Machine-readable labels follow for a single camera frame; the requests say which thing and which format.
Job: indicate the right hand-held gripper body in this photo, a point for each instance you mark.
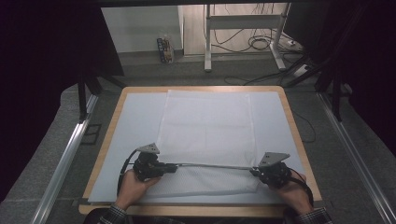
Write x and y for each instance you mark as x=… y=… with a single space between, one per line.
x=275 y=175

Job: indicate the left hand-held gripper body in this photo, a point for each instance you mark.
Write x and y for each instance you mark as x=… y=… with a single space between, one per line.
x=146 y=168

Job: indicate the white mesh laundry bag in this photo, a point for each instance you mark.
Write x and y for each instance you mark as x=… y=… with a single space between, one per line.
x=208 y=130

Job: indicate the person's left hand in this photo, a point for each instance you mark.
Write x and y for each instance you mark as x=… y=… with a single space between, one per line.
x=132 y=189

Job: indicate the person's right hand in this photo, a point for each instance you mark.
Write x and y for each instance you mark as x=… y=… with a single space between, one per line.
x=295 y=194

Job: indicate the white table mat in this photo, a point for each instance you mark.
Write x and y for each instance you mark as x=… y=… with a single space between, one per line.
x=137 y=124

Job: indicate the black metal stand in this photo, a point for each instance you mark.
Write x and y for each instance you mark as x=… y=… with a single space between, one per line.
x=82 y=96
x=336 y=99

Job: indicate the white power strip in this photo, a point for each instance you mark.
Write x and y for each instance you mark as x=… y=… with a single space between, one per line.
x=301 y=70

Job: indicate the colourful snack packet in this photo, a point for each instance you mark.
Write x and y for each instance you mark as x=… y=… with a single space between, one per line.
x=165 y=49

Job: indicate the black curtain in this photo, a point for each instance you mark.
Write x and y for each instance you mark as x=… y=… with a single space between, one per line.
x=367 y=62
x=46 y=77

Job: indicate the black square floor frame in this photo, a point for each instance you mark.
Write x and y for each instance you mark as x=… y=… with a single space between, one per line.
x=90 y=138

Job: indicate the aluminium floor rail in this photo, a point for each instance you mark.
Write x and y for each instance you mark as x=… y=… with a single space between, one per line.
x=355 y=155
x=65 y=161

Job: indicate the white desk frame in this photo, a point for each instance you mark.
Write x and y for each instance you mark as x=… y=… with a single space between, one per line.
x=243 y=21

